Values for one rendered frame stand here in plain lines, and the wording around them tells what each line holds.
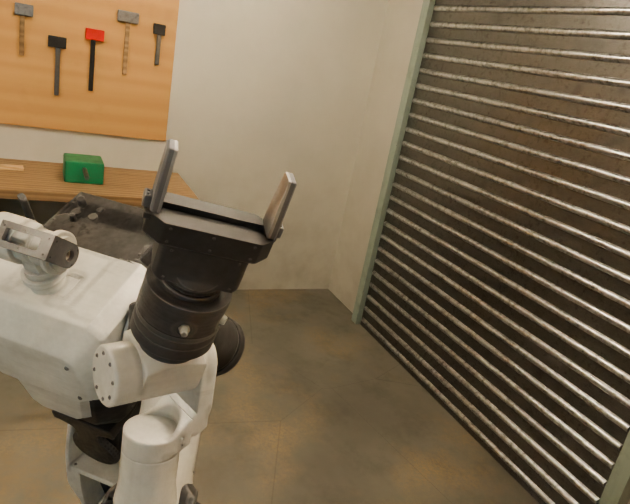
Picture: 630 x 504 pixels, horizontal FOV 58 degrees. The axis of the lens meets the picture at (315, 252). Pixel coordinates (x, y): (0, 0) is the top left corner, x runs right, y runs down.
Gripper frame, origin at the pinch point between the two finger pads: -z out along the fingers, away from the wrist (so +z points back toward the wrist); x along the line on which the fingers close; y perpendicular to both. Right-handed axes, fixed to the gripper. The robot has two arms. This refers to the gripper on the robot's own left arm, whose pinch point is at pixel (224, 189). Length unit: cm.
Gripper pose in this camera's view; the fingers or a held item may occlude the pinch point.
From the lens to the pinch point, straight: 52.6
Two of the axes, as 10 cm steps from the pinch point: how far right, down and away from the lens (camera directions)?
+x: -9.0, -2.1, -3.8
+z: -3.8, 7.9, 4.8
